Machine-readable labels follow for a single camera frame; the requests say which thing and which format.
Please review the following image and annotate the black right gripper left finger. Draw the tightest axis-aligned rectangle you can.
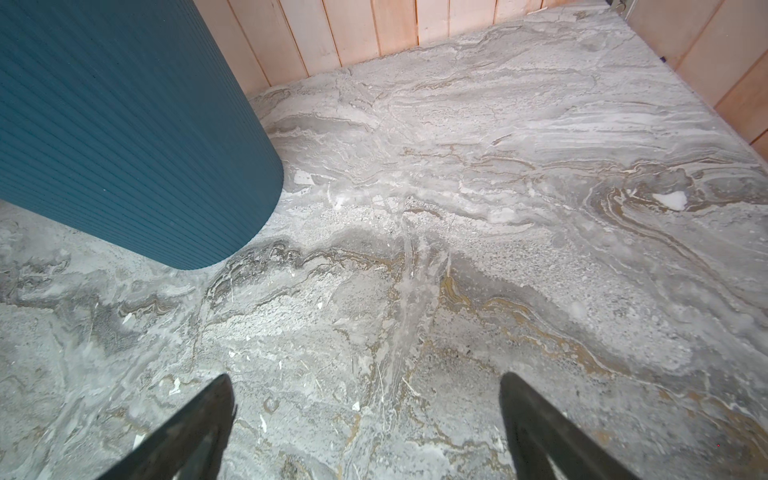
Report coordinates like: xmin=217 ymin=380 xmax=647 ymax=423
xmin=101 ymin=374 xmax=236 ymax=479

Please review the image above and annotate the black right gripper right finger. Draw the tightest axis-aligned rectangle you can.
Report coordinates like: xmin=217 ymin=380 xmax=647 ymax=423
xmin=499 ymin=372 xmax=637 ymax=479

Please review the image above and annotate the teal bin with yellow rim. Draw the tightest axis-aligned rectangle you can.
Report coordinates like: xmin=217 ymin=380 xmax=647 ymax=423
xmin=1 ymin=1 xmax=284 ymax=270

